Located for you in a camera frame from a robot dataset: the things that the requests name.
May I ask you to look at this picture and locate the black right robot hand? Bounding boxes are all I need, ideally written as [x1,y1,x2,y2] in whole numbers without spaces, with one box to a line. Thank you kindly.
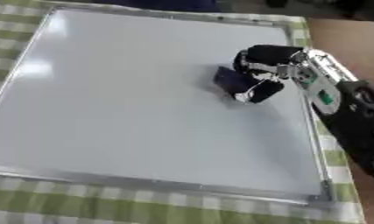
[230,44,307,105]

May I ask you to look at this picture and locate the dark blue whiteboard eraser brush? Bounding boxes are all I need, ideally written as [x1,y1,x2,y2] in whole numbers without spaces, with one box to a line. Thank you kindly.
[211,66,260,96]

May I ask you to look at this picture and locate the person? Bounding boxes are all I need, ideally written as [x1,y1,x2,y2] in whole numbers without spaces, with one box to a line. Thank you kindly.
[89,0,223,13]

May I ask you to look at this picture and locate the white whiteboard with silver frame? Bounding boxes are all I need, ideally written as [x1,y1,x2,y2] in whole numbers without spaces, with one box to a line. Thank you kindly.
[0,6,340,207]

